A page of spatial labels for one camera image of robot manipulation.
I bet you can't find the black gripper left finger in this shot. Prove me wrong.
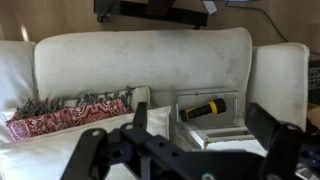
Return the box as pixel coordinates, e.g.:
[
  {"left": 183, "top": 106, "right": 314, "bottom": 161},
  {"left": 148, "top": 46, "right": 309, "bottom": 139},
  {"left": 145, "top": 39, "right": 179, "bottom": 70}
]
[{"left": 60, "top": 101, "right": 158, "bottom": 180}]

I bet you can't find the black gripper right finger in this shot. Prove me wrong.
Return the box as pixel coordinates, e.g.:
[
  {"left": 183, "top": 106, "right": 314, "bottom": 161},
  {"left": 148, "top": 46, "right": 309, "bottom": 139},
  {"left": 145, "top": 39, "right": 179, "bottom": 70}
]
[{"left": 245, "top": 103, "right": 320, "bottom": 180}]

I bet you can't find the black torch with yellow band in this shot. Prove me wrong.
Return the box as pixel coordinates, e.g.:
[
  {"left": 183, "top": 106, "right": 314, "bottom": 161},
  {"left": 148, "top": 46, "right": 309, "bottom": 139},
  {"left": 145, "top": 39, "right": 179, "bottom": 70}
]
[{"left": 178, "top": 97, "right": 228, "bottom": 123}]

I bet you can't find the clear plastic vegetable box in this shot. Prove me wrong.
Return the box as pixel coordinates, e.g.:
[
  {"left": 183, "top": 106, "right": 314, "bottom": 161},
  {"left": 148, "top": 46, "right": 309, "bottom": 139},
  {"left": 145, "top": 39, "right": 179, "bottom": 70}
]
[{"left": 171, "top": 87, "right": 252, "bottom": 149}]

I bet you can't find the red patterned fringed blanket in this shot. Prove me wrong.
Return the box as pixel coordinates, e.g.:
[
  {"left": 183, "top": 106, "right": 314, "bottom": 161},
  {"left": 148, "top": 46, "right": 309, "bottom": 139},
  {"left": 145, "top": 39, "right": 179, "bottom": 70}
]
[{"left": 4, "top": 85, "right": 152, "bottom": 143}]

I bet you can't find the dark patterned rug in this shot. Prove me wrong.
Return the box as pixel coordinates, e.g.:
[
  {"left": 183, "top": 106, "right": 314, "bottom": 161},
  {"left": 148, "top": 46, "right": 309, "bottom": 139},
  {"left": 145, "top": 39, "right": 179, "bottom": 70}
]
[{"left": 307, "top": 59, "right": 320, "bottom": 105}]

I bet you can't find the cream fabric sofa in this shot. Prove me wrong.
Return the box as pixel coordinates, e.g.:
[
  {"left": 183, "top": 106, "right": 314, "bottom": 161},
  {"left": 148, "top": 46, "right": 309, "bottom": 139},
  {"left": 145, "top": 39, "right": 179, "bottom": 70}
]
[{"left": 0, "top": 27, "right": 311, "bottom": 180}]

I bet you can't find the black metal stand base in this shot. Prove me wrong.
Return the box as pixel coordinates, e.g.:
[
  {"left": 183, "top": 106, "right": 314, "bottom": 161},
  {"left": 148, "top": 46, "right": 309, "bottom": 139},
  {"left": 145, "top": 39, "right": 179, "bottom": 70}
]
[{"left": 93, "top": 0, "right": 210, "bottom": 30}]

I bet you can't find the white paper tag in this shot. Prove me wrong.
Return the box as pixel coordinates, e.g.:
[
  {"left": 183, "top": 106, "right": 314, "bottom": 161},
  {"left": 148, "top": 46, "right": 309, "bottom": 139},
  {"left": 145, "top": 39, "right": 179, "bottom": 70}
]
[{"left": 202, "top": 0, "right": 218, "bottom": 15}]

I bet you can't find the thin black floor cable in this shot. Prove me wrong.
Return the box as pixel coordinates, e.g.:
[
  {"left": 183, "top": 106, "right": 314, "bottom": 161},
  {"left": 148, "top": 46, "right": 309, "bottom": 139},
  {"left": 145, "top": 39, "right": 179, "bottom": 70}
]
[{"left": 224, "top": 1, "right": 320, "bottom": 57}]

